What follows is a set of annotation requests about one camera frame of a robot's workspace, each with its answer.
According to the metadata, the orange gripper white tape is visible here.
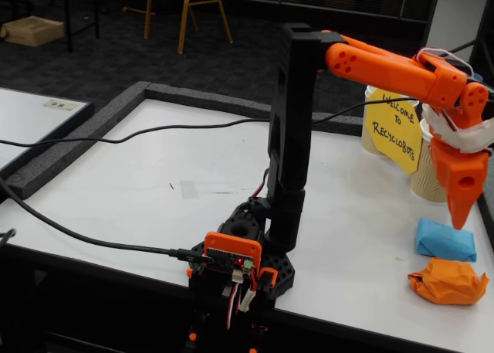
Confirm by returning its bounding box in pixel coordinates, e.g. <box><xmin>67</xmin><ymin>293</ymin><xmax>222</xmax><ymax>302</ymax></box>
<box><xmin>424</xmin><ymin>106</ymin><xmax>494</xmax><ymax>231</ymax></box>

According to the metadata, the blue paper wad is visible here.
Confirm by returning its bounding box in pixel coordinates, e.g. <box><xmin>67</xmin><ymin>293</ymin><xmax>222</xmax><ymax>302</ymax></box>
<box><xmin>415</xmin><ymin>216</ymin><xmax>478</xmax><ymax>262</ymax></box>

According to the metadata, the orange paper ball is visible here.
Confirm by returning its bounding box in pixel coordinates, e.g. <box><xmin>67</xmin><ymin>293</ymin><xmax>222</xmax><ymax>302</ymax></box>
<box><xmin>408</xmin><ymin>256</ymin><xmax>490</xmax><ymax>305</ymax></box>

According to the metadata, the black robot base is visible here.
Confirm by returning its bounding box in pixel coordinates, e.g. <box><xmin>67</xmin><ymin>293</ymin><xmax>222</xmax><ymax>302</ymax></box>
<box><xmin>191</xmin><ymin>196</ymin><xmax>296</xmax><ymax>300</ymax></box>

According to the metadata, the dark grey foam strip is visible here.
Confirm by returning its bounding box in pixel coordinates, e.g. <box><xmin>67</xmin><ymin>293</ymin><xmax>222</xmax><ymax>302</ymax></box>
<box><xmin>308</xmin><ymin>109</ymin><xmax>364</xmax><ymax>137</ymax></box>
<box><xmin>144</xmin><ymin>81</ymin><xmax>273</xmax><ymax>123</ymax></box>
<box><xmin>476</xmin><ymin>192</ymin><xmax>494</xmax><ymax>250</ymax></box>
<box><xmin>2</xmin><ymin>80</ymin><xmax>152</xmax><ymax>199</ymax></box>

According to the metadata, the paper cup with orange tag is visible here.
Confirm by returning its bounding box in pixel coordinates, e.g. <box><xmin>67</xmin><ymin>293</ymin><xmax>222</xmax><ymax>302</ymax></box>
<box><xmin>409</xmin><ymin>117</ymin><xmax>453</xmax><ymax>206</ymax></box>

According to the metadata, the yellow handwritten welcome sign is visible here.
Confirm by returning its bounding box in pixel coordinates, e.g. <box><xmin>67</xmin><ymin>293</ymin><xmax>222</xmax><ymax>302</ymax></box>
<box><xmin>364</xmin><ymin>91</ymin><xmax>423</xmax><ymax>175</ymax></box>

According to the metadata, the paper cup with green tag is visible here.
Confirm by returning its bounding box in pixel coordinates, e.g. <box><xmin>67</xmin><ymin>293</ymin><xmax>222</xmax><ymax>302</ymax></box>
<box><xmin>360</xmin><ymin>84</ymin><xmax>420</xmax><ymax>159</ymax></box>

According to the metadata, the black orange table clamp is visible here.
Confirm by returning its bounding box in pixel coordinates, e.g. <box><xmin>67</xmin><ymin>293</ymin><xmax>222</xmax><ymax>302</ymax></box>
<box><xmin>184</xmin><ymin>266</ymin><xmax>279</xmax><ymax>353</ymax></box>

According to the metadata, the orange controller board holder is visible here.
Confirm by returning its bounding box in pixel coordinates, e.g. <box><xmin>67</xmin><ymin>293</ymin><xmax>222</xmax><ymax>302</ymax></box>
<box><xmin>203</xmin><ymin>231</ymin><xmax>264</xmax><ymax>273</ymax></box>

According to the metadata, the paper label sticker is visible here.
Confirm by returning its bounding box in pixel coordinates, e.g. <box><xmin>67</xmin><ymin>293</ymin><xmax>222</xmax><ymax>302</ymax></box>
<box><xmin>42</xmin><ymin>99</ymin><xmax>80</xmax><ymax>111</ymax></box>

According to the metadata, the black framed whiteboard with label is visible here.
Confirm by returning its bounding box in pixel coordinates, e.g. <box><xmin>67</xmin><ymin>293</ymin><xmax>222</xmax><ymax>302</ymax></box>
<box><xmin>0</xmin><ymin>86</ymin><xmax>95</xmax><ymax>181</ymax></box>

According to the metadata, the cardboard box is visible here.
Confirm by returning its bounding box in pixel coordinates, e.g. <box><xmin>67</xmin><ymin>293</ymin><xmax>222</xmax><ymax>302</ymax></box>
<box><xmin>0</xmin><ymin>15</ymin><xmax>66</xmax><ymax>47</ymax></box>

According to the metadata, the red white black wire bundle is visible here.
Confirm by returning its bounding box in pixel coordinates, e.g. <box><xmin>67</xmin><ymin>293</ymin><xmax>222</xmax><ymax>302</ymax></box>
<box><xmin>225</xmin><ymin>267</ymin><xmax>259</xmax><ymax>331</ymax></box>

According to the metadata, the long black camera cable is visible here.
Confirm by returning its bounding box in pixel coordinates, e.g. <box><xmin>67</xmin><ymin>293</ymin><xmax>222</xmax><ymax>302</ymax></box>
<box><xmin>0</xmin><ymin>96</ymin><xmax>421</xmax><ymax>148</ymax></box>

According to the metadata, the black USB cable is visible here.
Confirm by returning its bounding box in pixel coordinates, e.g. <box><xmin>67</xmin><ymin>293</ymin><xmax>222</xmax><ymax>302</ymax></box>
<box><xmin>0</xmin><ymin>177</ymin><xmax>212</xmax><ymax>263</ymax></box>

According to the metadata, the black metal table frame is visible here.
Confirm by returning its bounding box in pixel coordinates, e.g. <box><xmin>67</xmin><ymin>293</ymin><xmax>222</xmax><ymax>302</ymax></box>
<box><xmin>63</xmin><ymin>0</ymin><xmax>101</xmax><ymax>53</ymax></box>

